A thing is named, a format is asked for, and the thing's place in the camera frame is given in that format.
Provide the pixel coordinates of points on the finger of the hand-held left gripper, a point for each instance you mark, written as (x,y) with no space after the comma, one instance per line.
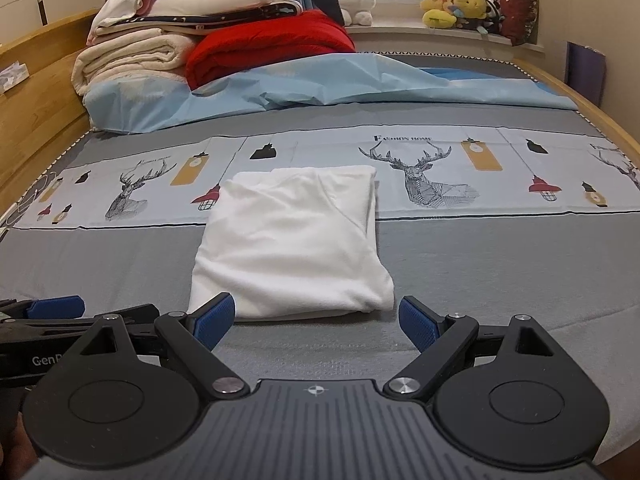
(57,307)

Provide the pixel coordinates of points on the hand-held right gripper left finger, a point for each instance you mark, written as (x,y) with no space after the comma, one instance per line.
(215,317)

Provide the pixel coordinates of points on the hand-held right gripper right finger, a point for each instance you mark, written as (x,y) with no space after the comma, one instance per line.
(419,322)

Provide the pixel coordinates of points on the white garment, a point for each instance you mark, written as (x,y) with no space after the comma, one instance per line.
(290,240)

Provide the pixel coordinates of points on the grey printed bed sheet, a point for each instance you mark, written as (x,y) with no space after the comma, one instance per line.
(500,270)

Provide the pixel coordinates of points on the tissue box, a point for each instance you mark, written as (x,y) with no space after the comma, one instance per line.
(12,76)

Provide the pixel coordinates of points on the cream folded blanket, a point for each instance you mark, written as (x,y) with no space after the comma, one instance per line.
(125,60)

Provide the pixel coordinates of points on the light blue sheet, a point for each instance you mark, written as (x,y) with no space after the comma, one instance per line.
(320,82)

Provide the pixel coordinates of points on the red blanket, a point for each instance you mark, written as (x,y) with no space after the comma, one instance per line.
(270,45)

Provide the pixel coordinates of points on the white windowsill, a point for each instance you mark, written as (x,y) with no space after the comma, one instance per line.
(440,37)

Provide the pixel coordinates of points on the dark star-patterned blanket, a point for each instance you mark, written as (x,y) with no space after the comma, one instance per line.
(225,17)

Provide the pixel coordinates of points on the purple board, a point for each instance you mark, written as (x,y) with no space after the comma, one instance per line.
(586,72)

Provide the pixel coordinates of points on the white folded cloth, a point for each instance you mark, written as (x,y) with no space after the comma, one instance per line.
(120,7)

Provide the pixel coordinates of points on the yellow duck plush toy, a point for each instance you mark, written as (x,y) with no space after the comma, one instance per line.
(436,7)

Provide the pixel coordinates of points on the striped dark plush toy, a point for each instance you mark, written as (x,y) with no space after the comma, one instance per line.
(491,15)

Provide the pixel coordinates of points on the yellow bear plush toy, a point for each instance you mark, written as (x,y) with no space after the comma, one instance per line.
(470,7)

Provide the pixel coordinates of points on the white plush toy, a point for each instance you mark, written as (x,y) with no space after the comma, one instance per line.
(357,5)

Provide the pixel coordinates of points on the red cushion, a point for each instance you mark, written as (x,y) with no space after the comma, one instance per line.
(520,10)

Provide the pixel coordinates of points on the wooden bed frame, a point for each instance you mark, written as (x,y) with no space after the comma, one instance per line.
(40,90)

